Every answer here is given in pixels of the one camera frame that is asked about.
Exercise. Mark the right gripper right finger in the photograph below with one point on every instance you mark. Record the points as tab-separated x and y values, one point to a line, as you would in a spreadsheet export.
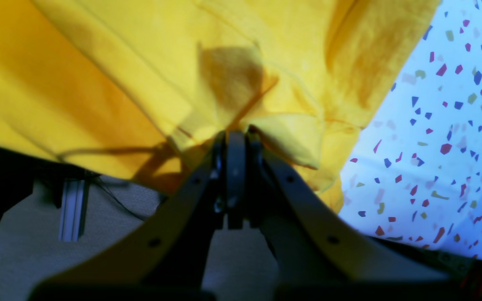
320	257

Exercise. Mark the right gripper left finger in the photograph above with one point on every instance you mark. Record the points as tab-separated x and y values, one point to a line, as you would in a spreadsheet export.
163	259

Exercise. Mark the yellow T-shirt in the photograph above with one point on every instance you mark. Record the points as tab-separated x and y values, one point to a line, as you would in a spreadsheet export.
137	89

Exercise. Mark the terrazzo patterned table cloth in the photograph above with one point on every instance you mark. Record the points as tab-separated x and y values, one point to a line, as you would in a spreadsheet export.
415	175

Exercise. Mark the aluminium frame post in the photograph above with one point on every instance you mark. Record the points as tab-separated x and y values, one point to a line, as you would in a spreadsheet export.
73	209

